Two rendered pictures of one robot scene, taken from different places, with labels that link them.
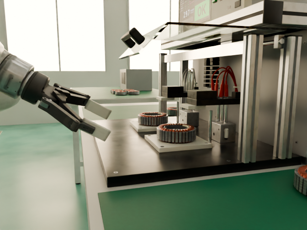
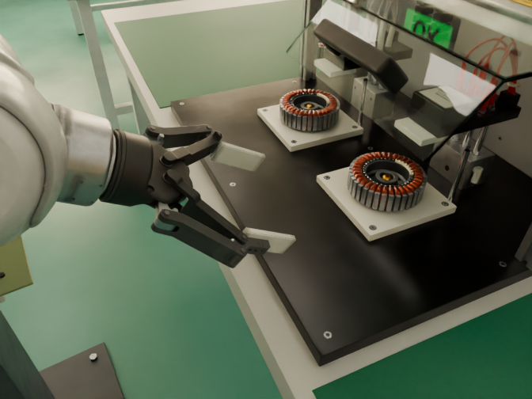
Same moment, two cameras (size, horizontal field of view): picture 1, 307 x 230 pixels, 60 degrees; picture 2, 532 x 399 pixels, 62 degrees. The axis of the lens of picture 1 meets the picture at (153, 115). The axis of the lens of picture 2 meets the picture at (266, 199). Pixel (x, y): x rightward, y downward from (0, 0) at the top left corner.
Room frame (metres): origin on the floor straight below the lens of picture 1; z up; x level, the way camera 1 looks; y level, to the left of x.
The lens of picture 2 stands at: (0.24, 0.18, 1.20)
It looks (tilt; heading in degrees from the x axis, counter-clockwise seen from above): 39 degrees down; 352
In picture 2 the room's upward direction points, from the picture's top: straight up
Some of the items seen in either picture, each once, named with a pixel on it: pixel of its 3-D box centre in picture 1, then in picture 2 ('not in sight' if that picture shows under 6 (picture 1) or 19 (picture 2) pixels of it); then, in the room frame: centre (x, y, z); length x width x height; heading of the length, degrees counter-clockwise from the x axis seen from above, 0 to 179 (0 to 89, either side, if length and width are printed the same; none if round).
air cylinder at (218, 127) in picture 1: (221, 130); (460, 160); (0.78, -0.20, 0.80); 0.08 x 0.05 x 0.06; 16
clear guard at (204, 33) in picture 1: (193, 45); (480, 42); (0.66, -0.10, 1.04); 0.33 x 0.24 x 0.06; 106
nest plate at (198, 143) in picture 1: (176, 141); (383, 193); (0.74, -0.07, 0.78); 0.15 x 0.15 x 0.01; 16
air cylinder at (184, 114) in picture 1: (188, 117); not in sight; (1.02, -0.14, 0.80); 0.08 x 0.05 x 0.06; 16
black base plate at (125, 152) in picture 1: (167, 136); (347, 159); (0.86, -0.05, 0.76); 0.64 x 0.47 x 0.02; 16
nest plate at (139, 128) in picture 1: (152, 125); (308, 120); (0.98, 0.00, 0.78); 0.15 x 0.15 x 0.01; 16
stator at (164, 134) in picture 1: (176, 132); (385, 180); (0.74, -0.07, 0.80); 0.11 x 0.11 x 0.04
